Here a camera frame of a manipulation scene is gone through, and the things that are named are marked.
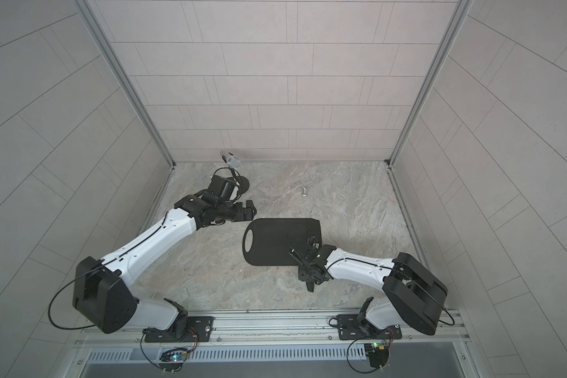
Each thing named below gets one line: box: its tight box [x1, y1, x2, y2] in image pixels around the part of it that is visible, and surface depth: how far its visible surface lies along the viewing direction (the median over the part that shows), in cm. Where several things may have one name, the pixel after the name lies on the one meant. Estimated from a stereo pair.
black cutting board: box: [242, 218, 323, 266], surface depth 96 cm
